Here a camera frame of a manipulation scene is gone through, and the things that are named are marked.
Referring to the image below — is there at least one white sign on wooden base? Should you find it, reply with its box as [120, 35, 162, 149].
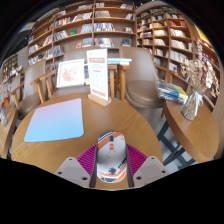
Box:
[86, 48, 112, 107]

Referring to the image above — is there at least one white orange patterned computer mouse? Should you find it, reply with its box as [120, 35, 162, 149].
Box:
[95, 131, 129, 184]

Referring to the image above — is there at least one pale blue book stack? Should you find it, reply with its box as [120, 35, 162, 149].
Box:
[107, 57, 133, 67]

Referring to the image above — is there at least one white framed picture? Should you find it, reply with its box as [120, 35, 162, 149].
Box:
[56, 58, 86, 89]

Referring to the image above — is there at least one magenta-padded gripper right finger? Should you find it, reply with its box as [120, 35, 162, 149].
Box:
[125, 143, 170, 188]

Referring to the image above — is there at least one blue pink gradient mouse pad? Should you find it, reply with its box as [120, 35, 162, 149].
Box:
[23, 97, 85, 143]

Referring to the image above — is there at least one curved wooden bookshelf unit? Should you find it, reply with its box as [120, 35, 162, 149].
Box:
[134, 4, 221, 111]

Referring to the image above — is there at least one small distant bookshelf unit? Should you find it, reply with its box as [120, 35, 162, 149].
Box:
[1, 54, 24, 84]

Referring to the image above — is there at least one beige armchair with wooden arms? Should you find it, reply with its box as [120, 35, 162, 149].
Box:
[8, 59, 51, 119]
[30, 48, 133, 103]
[119, 46, 168, 114]

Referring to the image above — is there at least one dark cover book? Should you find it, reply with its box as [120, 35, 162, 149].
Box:
[83, 63, 91, 86]

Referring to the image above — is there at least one stack of colourful books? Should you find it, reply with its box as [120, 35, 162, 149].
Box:
[157, 79, 190, 105]

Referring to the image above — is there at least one white hanging ceiling panel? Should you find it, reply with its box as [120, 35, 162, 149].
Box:
[19, 20, 36, 34]

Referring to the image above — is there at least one round wooden side table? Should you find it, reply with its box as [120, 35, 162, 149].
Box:
[157, 99, 220, 167]
[0, 106, 18, 160]

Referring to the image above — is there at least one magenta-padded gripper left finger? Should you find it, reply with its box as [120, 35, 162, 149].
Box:
[54, 143, 98, 189]

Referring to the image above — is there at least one glass vase with dried flowers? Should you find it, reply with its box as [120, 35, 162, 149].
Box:
[180, 41, 221, 122]
[0, 78, 11, 127]

